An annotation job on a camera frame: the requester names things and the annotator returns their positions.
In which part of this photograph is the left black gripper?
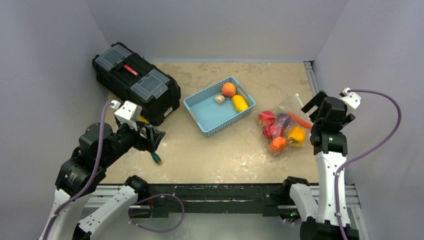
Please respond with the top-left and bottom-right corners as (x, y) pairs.
(99, 118), (164, 168)

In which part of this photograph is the red toy chili pepper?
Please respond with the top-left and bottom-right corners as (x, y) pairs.
(287, 111), (312, 130)

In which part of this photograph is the yellow toy bell pepper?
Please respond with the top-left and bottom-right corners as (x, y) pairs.
(287, 126), (306, 147)

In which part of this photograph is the clear zip top bag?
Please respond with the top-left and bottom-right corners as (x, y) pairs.
(256, 93), (313, 156)

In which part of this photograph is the red toy bell pepper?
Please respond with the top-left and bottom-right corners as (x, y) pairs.
(262, 122), (285, 140)

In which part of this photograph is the orange toy pumpkin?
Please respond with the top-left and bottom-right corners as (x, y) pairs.
(268, 136), (288, 154)

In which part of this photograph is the red toy apple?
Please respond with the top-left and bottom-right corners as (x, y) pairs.
(257, 110), (276, 128)

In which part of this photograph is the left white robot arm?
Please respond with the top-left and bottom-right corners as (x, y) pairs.
(40, 121), (166, 240)

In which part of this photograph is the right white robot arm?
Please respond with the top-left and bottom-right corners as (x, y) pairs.
(280, 88), (361, 240)

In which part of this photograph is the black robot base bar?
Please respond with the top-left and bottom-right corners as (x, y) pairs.
(116, 174), (314, 220)

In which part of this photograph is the light blue plastic basket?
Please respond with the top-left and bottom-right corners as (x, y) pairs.
(183, 76), (256, 138)

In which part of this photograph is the black plastic toolbox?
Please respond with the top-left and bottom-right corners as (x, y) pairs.
(92, 42), (181, 126)

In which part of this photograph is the white toy garlic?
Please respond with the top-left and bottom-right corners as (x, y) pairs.
(214, 94), (226, 106)

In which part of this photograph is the peach toy fruit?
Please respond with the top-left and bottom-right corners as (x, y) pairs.
(221, 82), (237, 98)

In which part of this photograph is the yellow toy lemon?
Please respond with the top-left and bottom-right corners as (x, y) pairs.
(231, 94), (249, 113)

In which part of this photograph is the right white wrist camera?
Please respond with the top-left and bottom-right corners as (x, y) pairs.
(339, 87), (362, 111)

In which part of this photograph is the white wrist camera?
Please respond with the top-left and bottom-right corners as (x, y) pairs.
(111, 100), (142, 131)
(339, 87), (362, 111)

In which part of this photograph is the green handled screwdriver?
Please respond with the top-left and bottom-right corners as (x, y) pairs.
(150, 152), (162, 165)

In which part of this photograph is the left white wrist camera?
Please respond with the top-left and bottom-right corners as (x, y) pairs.
(111, 100), (142, 131)

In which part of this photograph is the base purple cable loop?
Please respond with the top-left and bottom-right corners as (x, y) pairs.
(128, 193), (185, 233)

